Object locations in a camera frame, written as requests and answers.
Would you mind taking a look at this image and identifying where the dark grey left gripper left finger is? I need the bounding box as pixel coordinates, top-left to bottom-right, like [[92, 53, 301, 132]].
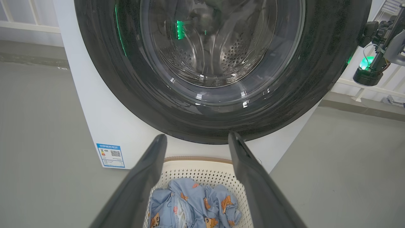
[[90, 134, 167, 228]]

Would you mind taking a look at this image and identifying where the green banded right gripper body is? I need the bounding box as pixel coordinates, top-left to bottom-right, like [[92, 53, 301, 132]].
[[373, 5, 405, 69]]

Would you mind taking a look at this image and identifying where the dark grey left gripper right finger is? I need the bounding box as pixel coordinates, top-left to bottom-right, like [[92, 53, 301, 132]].
[[228, 132, 307, 228]]

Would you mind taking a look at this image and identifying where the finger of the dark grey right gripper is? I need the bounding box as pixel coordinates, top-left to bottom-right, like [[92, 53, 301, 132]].
[[358, 21, 379, 48]]

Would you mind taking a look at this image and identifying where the pale white-blue garment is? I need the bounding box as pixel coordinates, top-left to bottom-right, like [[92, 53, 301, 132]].
[[149, 188, 193, 228]]

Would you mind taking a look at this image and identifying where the blue cartoon print garment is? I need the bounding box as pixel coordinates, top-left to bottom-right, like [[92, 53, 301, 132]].
[[169, 178, 242, 228]]

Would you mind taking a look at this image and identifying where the black round glass washer door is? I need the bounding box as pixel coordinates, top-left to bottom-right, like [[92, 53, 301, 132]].
[[74, 0, 373, 145]]

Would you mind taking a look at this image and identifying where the cream basket with brown rim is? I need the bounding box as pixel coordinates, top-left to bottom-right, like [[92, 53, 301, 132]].
[[143, 156, 261, 228]]

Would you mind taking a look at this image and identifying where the white washing machine body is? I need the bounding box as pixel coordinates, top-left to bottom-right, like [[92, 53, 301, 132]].
[[52, 0, 386, 174]]

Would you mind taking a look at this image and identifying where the blue energy label sticker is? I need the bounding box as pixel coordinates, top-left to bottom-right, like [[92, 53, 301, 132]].
[[96, 143, 125, 168]]

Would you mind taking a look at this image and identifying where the small grey floor fitting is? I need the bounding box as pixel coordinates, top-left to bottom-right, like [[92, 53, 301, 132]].
[[381, 95, 405, 109]]

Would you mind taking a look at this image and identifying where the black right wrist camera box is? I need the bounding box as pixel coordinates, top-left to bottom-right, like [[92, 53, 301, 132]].
[[353, 55, 384, 86]]

